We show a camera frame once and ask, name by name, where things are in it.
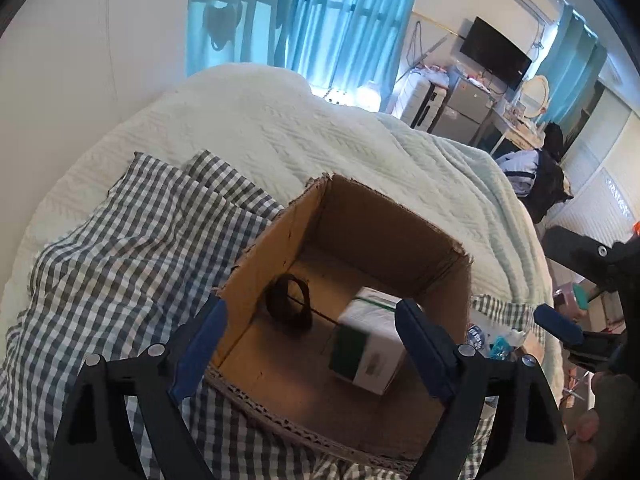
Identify teal blister pack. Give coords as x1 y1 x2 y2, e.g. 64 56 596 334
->
489 336 513 361

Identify white green box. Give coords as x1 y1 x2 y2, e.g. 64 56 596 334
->
329 287 406 396

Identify black tape roll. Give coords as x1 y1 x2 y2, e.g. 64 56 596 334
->
262 273 312 336

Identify crushed water bottle blue label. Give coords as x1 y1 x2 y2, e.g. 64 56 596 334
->
466 323 487 351

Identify person right hand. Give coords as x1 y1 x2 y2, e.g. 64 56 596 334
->
570 373 639 479

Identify dark clothes on chair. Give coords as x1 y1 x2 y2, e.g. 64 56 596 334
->
521 122 574 224

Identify white wardrobe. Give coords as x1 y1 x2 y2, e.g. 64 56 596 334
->
542 89 640 245

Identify white desk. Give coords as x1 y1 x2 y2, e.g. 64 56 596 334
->
489 110 544 155

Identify brown cardboard box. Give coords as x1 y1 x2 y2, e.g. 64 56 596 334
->
206 174 471 472

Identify round vanity mirror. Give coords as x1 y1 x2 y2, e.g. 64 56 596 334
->
518 75 550 119

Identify checkered gingham cloth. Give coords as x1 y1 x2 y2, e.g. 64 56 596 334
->
1 152 533 479

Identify grey mini fridge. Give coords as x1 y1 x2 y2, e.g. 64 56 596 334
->
430 76 494 144

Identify white suitcase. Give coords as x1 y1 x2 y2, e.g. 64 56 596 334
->
392 68 449 132

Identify light green knit blanket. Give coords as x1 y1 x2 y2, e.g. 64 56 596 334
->
1 64 551 410

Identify blue curtain right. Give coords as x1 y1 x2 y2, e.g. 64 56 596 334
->
285 0 414 105

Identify blue curtain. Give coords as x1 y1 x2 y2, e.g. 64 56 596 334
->
285 0 414 105
186 0 293 76

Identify blue curtain left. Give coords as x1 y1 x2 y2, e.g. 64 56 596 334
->
186 0 293 76

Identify black wall television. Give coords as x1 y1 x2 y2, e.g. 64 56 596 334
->
460 16 532 90

